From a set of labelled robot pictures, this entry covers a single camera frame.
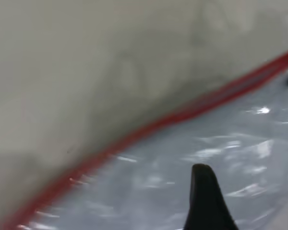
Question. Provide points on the clear zipper bag red strip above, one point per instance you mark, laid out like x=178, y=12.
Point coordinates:
x=158, y=182

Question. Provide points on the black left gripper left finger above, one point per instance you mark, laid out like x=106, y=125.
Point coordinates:
x=206, y=198

